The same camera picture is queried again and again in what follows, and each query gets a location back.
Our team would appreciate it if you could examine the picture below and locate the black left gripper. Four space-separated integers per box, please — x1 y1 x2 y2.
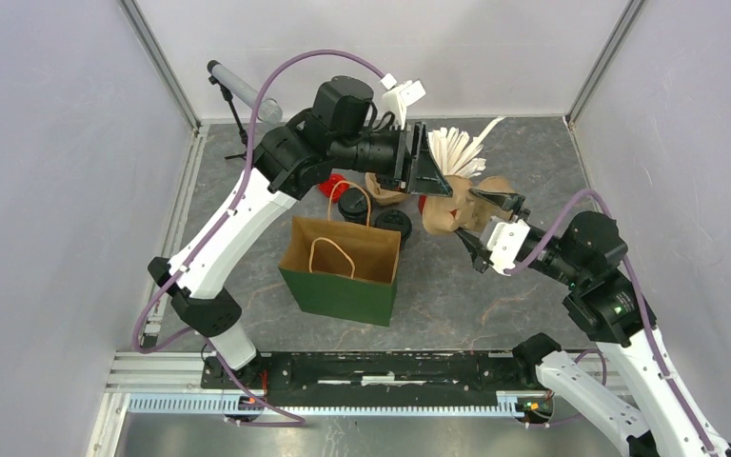
331 120 453 197

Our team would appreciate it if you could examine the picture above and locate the single brown cup carrier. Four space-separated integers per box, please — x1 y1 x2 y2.
422 175 515 235

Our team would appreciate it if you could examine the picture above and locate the brown paper bag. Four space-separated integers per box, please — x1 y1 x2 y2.
278 202 401 285

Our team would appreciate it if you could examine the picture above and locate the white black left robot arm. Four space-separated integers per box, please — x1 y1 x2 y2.
148 74 452 388

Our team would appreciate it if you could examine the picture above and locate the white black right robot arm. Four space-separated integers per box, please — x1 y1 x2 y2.
457 188 731 456

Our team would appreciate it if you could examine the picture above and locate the brown cardboard cup carrier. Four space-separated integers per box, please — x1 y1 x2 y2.
365 172 410 207

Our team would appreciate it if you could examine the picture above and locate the green bag holder block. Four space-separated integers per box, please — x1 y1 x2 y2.
280 268 398 327

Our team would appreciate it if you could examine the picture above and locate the grey microphone on stand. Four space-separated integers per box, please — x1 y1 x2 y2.
207 60 283 146

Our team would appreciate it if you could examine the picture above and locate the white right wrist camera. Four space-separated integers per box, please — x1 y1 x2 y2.
486 216 532 277

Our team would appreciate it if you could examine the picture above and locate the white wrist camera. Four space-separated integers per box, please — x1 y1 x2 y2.
486 216 532 277
381 73 426 129

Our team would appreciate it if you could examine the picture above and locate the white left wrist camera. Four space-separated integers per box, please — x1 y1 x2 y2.
381 73 426 129

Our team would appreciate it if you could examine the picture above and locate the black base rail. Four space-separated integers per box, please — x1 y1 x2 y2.
200 350 553 409

